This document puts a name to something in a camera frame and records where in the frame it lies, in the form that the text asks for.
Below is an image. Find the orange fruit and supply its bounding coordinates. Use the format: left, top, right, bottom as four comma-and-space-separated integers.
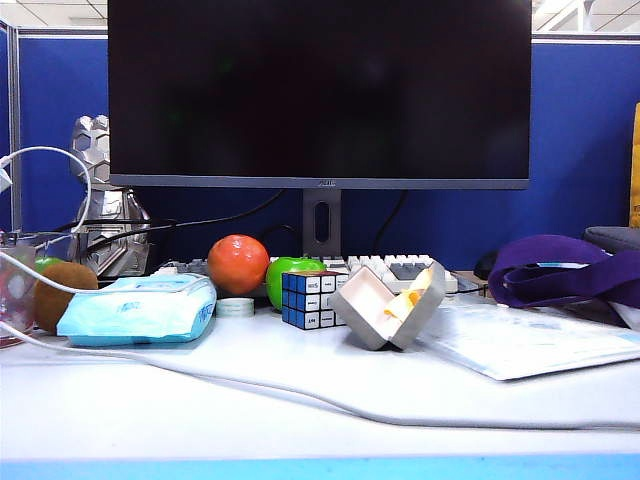
207, 233, 271, 297

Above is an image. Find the large green apple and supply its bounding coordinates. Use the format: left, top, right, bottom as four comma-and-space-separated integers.
264, 256, 328, 312

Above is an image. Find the thin white cable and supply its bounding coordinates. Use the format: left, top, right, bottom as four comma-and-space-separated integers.
0, 249, 214, 297
0, 145, 94, 251

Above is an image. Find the rubik's cube with printed stickers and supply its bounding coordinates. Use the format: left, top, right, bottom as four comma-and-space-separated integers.
280, 271, 352, 332

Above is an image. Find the white tape roll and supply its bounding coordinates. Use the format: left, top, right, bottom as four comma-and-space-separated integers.
215, 297, 256, 319

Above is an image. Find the grey cushion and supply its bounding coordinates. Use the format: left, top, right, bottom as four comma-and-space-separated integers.
582, 225, 640, 257

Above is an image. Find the metal partition post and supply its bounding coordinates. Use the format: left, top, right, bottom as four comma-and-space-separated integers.
7, 27, 24, 234

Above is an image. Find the yellow cleaning cloth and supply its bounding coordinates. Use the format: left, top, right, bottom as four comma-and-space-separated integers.
382, 272, 434, 322

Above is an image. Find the short black cable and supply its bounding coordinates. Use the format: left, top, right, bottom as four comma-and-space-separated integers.
372, 189, 409, 257

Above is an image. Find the purple fabric strap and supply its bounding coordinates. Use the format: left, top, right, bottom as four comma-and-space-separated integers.
487, 234, 640, 329

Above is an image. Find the brown kiwi fruit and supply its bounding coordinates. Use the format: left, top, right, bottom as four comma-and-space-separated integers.
33, 261, 100, 334

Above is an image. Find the yellow box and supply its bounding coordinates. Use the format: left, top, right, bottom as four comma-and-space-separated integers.
627, 102, 640, 229

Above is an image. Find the black computer monitor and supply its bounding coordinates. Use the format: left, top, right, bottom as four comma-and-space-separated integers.
107, 0, 532, 191

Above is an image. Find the grey suede glasses case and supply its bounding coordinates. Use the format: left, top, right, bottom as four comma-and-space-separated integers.
327, 259, 447, 353

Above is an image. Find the silver geometric figurine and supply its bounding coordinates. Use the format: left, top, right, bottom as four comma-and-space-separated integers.
68, 114, 152, 277

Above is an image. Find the thick white cable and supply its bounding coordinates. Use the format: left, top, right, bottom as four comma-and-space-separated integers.
0, 319, 640, 432

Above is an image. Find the white and grey keyboard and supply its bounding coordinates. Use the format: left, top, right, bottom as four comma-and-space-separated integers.
149, 253, 460, 297

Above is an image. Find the long black cable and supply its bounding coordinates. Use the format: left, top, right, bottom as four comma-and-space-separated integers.
49, 188, 288, 252

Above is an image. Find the black computer mouse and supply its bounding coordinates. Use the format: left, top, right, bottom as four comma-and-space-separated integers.
472, 249, 502, 282

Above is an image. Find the clear cup with red print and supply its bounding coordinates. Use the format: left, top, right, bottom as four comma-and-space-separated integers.
0, 243, 38, 349

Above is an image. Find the light blue tissue pack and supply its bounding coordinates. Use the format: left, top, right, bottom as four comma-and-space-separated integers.
56, 273, 218, 348

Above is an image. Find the grey monitor stand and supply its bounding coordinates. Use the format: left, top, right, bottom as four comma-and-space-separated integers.
301, 188, 343, 260

